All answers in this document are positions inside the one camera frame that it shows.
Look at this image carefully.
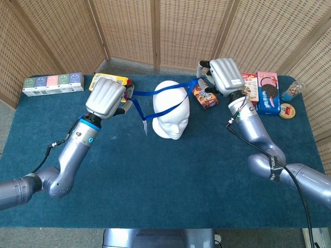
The blue pink Oreo box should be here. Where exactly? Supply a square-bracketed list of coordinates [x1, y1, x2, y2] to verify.
[255, 71, 281, 116]

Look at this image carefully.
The multicolour tissue pack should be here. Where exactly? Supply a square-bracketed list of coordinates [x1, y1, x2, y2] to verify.
[22, 72, 85, 97]

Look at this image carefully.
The blue lanyard strap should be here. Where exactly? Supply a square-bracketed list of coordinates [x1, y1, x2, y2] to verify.
[128, 77, 207, 122]

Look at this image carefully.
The wicker folding screen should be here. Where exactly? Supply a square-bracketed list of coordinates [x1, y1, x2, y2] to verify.
[0, 0, 331, 176]

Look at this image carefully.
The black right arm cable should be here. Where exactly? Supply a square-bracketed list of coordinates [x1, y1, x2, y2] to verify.
[224, 97, 315, 248]

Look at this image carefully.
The red white pie box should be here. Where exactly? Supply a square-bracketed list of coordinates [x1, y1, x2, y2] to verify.
[240, 72, 260, 106]

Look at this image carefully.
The white foam mannequin head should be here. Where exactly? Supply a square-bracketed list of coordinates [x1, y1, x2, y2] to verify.
[152, 80, 191, 141]

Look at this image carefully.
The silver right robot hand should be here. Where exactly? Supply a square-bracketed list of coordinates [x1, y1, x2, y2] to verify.
[197, 58, 246, 98]

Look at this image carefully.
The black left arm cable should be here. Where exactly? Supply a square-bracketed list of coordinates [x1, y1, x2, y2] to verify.
[31, 115, 86, 175]

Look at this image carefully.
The teal table cloth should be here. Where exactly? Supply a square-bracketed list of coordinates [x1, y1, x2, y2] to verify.
[0, 74, 331, 229]

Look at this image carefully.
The brown chocolate cookie pack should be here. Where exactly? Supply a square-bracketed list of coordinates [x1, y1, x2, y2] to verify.
[191, 82, 219, 110]

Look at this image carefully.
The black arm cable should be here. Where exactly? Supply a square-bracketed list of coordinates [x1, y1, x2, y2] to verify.
[31, 115, 86, 175]
[224, 97, 315, 248]

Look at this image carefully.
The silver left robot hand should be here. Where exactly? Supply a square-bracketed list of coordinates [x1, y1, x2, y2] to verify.
[85, 77, 135, 120]

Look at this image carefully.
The clear cup with candies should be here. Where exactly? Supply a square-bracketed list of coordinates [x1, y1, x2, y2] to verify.
[281, 81, 306, 102]

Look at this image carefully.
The yellow Lipo biscuit bag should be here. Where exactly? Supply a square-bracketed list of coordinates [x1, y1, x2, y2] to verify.
[88, 73, 134, 102]

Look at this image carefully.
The round gold red tin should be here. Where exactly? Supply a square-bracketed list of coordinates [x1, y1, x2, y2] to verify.
[278, 103, 297, 120]

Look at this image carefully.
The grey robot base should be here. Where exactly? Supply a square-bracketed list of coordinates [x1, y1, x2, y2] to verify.
[102, 228, 217, 248]

